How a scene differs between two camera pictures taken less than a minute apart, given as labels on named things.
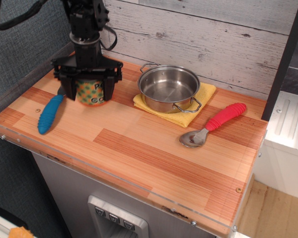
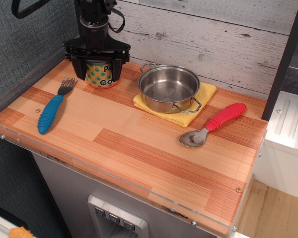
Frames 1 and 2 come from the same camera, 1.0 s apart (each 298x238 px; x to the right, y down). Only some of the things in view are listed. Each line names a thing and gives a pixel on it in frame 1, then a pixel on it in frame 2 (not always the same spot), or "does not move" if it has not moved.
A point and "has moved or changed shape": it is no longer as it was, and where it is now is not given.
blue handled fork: x=49 y=113 does not move
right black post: x=286 y=59 does not move
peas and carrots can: x=90 y=92 has moved or changed shape
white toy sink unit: x=282 y=159 does not move
